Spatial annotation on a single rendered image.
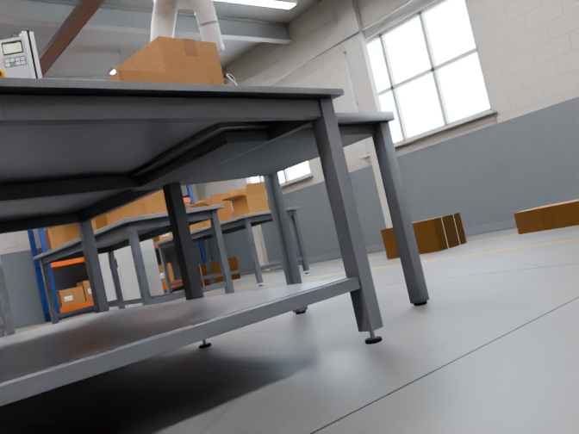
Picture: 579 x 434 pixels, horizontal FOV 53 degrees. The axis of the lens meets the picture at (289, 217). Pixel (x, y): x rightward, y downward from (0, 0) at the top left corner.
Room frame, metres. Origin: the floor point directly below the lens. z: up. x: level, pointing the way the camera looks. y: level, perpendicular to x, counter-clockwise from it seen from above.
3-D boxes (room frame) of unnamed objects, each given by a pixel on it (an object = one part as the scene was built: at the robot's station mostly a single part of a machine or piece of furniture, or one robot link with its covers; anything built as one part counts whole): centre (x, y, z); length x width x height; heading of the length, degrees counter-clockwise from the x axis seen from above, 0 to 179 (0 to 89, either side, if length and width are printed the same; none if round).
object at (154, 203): (4.30, 1.01, 0.97); 0.51 x 0.42 x 0.37; 135
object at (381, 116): (2.53, 0.10, 0.81); 0.90 x 0.90 x 0.04; 40
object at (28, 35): (2.45, 0.94, 1.16); 0.04 x 0.04 x 0.67; 43
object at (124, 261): (8.09, 2.39, 0.61); 0.70 x 0.60 x 1.22; 51
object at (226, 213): (7.22, 0.91, 0.97); 0.43 x 0.39 x 0.37; 127
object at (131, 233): (5.00, 1.48, 0.39); 2.20 x 0.80 x 0.78; 40
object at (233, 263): (9.56, 1.40, 0.18); 0.64 x 0.52 x 0.37; 133
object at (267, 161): (2.54, 0.09, 0.39); 0.86 x 0.83 x 0.79; 40
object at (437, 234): (5.94, -1.29, 0.16); 0.64 x 0.53 x 0.31; 44
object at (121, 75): (1.59, 0.33, 0.85); 0.30 x 0.26 x 0.04; 43
